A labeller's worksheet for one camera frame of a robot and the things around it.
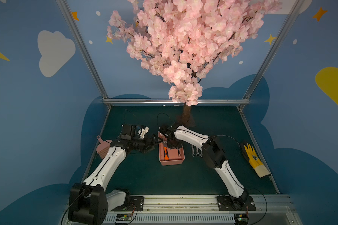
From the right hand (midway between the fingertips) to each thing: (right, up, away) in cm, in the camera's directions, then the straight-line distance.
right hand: (176, 145), depth 97 cm
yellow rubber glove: (+53, -13, -10) cm, 56 cm away
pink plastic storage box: (0, -6, -4) cm, 8 cm away
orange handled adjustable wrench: (-7, -3, -4) cm, 9 cm away
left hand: (-11, +5, -18) cm, 21 cm away
